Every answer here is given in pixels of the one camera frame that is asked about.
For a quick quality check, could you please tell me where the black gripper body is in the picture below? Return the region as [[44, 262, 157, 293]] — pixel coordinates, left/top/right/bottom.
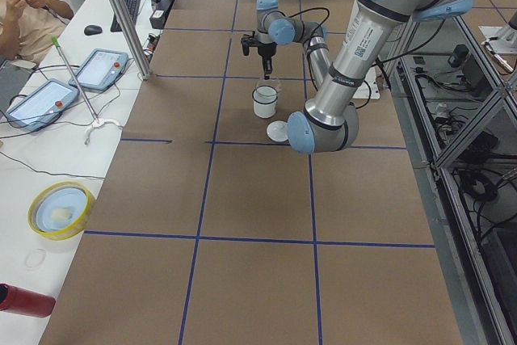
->
[[257, 42, 276, 63]]

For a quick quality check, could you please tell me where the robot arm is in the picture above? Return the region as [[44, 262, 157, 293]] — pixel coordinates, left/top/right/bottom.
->
[[250, 0, 474, 154]]

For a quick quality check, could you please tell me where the white enamel mug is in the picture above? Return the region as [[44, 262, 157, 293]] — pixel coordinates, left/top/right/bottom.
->
[[252, 85, 278, 119]]

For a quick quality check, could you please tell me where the black keyboard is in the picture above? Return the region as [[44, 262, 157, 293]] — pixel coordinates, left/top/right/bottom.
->
[[110, 0, 142, 33]]

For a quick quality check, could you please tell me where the far teach pendant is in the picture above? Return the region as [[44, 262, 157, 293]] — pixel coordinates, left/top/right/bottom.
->
[[74, 48, 128, 92]]

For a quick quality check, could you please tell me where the teach pendant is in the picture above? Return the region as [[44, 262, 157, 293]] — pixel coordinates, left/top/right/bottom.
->
[[6, 78, 79, 132], [74, 48, 128, 92]]

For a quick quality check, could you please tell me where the black computer mouse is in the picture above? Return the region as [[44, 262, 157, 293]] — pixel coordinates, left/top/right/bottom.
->
[[83, 25, 103, 36]]

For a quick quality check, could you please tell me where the near teach pendant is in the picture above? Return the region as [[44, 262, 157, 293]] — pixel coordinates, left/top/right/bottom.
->
[[6, 78, 79, 132]]

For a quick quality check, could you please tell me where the seated person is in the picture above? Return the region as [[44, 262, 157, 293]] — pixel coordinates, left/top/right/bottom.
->
[[1, 0, 74, 64]]

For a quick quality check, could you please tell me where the yellow tape roll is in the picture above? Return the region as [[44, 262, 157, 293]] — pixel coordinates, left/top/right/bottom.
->
[[27, 181, 96, 241]]

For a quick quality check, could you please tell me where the red bottle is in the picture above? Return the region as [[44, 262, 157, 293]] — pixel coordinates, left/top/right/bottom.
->
[[1, 284, 56, 318]]

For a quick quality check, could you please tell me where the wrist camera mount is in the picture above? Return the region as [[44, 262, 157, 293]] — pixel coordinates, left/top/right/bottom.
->
[[241, 32, 259, 56]]

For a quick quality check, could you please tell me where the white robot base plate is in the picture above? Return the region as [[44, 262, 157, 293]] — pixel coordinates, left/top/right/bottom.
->
[[353, 68, 380, 99]]

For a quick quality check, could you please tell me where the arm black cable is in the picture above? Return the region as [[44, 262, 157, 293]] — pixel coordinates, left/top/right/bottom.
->
[[288, 6, 401, 110]]

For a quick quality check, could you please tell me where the aluminium frame post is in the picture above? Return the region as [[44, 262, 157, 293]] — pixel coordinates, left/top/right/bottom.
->
[[109, 0, 151, 80]]

